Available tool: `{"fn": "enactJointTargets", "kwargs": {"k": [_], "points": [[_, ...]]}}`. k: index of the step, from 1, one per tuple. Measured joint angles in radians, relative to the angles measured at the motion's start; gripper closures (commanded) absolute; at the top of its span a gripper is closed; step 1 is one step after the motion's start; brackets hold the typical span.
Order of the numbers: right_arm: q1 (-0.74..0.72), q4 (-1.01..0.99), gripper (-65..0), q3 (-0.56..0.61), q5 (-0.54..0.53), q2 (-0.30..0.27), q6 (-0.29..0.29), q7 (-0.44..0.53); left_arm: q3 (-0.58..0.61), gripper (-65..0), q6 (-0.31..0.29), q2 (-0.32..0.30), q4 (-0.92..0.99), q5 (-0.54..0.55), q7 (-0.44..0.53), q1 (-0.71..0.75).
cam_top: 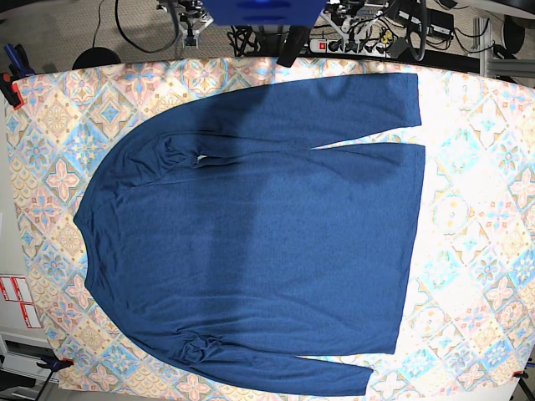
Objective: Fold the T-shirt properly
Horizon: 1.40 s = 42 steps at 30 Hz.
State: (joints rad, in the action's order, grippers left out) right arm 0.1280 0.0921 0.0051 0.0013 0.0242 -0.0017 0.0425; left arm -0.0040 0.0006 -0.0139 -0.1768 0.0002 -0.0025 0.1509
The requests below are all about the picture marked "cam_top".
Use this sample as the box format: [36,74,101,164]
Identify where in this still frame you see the blue long-sleeve shirt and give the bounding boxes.
[74,74,425,397]

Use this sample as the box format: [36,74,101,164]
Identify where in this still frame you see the white power strip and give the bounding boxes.
[308,37,394,58]

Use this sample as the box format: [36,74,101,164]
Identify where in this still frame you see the black round stool base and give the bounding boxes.
[72,47,121,70]

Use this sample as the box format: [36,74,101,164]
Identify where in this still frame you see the patterned tile tablecloth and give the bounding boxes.
[1,58,534,400]

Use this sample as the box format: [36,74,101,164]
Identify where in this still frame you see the blue-black clamp lower left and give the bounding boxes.
[36,356,74,373]

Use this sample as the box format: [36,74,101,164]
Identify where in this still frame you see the red-white labels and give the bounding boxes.
[1,275,42,329]

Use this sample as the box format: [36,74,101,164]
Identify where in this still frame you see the red-black clamp upper left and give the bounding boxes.
[1,73,23,110]

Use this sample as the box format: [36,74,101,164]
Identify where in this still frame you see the white cabinet lower left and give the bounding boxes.
[1,332,55,381]

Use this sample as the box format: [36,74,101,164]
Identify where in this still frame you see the orange clamp lower right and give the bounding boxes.
[513,371,529,379]

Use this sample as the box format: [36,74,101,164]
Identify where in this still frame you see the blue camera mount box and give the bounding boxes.
[202,0,326,27]

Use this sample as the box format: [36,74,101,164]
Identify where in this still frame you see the black looping cable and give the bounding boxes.
[115,0,181,53]

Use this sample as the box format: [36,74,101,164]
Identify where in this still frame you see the blue-handled clamp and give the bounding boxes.
[3,43,35,79]

